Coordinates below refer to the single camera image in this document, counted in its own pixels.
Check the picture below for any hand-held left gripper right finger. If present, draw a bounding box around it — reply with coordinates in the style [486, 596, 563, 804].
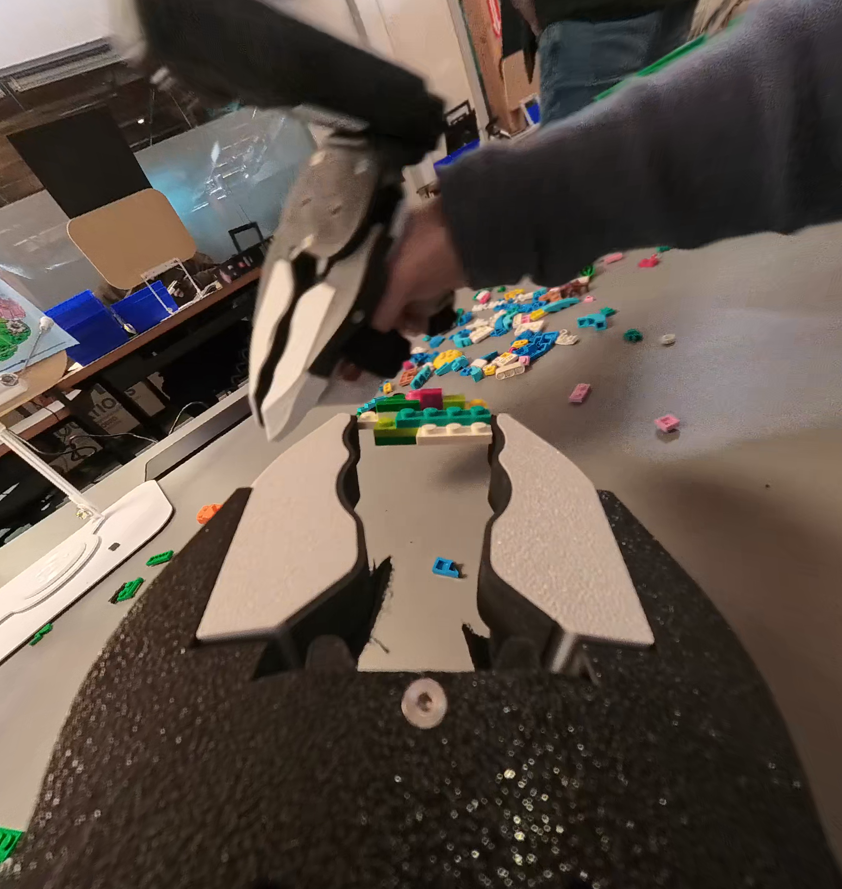
[485, 413, 655, 676]

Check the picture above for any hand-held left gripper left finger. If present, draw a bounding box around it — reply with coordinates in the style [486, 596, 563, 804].
[196, 413, 370, 645]

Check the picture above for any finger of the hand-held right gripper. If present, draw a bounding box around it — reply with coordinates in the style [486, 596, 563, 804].
[247, 236, 318, 426]
[261, 283, 340, 443]

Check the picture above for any green and white lego assembly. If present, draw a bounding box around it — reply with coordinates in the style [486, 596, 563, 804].
[356, 389, 495, 447]

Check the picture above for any person's right forearm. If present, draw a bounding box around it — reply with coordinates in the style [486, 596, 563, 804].
[435, 0, 842, 290]

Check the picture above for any pile of loose lego bricks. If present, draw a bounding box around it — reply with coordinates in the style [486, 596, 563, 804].
[382, 272, 619, 391]

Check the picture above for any lego instruction booklet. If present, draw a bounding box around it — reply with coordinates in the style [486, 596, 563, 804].
[0, 263, 79, 384]

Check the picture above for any person's right hand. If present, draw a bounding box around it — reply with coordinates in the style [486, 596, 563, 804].
[371, 203, 465, 336]

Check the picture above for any wooden workbench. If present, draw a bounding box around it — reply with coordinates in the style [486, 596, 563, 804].
[0, 267, 265, 473]

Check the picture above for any blue storage bin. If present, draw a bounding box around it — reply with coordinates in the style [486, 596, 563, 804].
[110, 279, 180, 334]
[44, 289, 130, 368]

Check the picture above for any tan board on stand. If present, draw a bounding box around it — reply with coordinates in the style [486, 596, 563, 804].
[66, 188, 200, 307]

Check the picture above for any white booklet stand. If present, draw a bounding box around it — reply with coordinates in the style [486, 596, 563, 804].
[0, 316, 175, 685]

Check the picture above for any black panel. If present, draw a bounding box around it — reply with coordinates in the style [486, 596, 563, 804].
[6, 110, 152, 219]

